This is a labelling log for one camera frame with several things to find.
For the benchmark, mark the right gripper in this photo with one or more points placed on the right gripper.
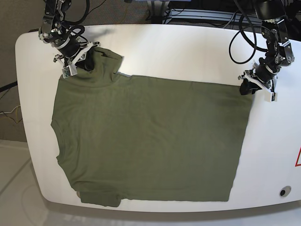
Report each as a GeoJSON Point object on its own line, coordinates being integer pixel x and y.
{"type": "Point", "coordinates": [79, 54]}

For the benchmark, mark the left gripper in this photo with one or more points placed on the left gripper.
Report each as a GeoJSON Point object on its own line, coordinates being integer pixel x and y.
{"type": "Point", "coordinates": [260, 77]}

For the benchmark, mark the olive green T-shirt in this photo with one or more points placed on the olive green T-shirt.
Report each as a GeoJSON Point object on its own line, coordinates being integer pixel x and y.
{"type": "Point", "coordinates": [145, 138]}

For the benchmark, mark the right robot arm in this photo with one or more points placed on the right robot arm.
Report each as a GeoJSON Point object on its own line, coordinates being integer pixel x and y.
{"type": "Point", "coordinates": [67, 37]}

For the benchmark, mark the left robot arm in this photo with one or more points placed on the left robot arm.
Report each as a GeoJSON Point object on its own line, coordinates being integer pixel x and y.
{"type": "Point", "coordinates": [278, 53]}

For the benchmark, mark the black bar under table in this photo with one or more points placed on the black bar under table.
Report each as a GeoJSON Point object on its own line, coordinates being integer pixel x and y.
{"type": "Point", "coordinates": [8, 86]}

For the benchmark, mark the grey metal table leg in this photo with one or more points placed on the grey metal table leg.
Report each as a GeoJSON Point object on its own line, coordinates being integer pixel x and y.
{"type": "Point", "coordinates": [157, 9]}

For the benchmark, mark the red warning triangle sticker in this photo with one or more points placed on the red warning triangle sticker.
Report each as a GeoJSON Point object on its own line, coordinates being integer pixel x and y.
{"type": "Point", "coordinates": [298, 161]}

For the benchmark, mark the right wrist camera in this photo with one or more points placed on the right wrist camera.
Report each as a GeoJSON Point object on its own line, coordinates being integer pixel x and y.
{"type": "Point", "coordinates": [69, 71]}

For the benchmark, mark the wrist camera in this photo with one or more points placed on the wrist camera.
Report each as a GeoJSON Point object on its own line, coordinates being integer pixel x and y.
{"type": "Point", "coordinates": [69, 71]}
{"type": "Point", "coordinates": [271, 97]}

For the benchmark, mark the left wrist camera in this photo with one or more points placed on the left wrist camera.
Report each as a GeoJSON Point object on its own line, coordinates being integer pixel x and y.
{"type": "Point", "coordinates": [271, 97]}

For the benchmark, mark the grey metal frame rail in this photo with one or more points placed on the grey metal frame rail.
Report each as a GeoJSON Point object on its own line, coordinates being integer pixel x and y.
{"type": "Point", "coordinates": [215, 18]}

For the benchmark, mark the right table cable grommet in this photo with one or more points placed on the right table cable grommet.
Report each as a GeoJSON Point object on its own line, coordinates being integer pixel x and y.
{"type": "Point", "coordinates": [285, 191]}

